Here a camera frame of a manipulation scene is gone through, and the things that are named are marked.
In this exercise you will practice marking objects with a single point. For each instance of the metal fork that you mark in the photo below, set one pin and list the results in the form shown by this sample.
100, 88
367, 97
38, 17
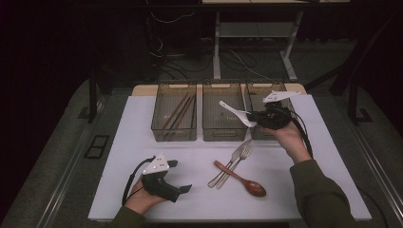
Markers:
244, 153

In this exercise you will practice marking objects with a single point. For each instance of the metal floor rail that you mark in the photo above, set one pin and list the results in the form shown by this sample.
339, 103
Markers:
69, 171
378, 171

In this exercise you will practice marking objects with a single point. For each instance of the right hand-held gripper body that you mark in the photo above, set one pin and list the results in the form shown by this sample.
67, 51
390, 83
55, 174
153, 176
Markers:
275, 118

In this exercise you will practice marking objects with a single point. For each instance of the metal table knife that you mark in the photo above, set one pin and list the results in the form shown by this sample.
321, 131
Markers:
236, 154

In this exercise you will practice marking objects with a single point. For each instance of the black chopstick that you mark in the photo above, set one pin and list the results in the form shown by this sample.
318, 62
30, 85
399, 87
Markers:
181, 112

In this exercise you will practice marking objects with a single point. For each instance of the black floor frame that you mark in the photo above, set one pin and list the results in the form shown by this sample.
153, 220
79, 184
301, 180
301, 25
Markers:
96, 146

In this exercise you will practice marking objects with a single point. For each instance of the white metal desk frame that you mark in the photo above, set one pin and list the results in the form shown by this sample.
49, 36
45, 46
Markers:
253, 29

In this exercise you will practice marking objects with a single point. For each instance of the brown wooden chopstick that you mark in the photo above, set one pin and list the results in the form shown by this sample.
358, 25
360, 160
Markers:
186, 110
175, 111

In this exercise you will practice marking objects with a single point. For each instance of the person's right hand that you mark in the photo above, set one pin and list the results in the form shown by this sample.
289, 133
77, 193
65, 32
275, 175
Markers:
293, 142

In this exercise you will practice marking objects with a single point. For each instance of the white ceramic spoon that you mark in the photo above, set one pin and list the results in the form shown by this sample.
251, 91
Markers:
236, 111

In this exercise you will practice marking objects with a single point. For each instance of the person's left hand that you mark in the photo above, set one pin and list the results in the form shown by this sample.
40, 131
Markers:
141, 201

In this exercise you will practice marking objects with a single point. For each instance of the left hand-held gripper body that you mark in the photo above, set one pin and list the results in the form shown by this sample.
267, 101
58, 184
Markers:
158, 185

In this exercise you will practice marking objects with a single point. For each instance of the black metal stand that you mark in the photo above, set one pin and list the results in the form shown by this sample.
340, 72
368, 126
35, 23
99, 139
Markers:
353, 95

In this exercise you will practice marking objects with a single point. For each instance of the brown wooden spoon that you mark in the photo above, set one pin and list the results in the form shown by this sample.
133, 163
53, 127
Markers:
253, 188

